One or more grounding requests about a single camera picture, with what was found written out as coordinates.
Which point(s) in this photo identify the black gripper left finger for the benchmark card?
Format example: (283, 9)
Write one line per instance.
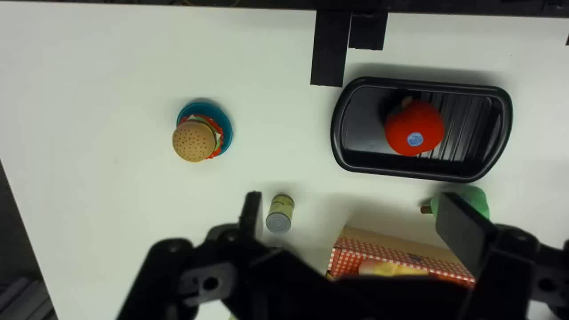
(249, 214)

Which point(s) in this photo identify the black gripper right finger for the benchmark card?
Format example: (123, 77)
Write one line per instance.
(464, 233)

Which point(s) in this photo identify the red plush tomato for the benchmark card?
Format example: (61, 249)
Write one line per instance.
(415, 127)

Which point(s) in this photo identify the yellow toy corn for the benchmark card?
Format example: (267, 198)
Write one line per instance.
(392, 269)

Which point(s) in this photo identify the toy hamburger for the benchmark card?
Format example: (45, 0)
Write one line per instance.
(194, 141)

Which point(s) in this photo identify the black grill tray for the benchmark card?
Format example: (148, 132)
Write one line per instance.
(361, 127)

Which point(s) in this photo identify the long black tape strip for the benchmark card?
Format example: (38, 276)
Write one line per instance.
(329, 47)

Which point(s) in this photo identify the short black tape strip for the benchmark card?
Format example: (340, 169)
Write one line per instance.
(368, 29)

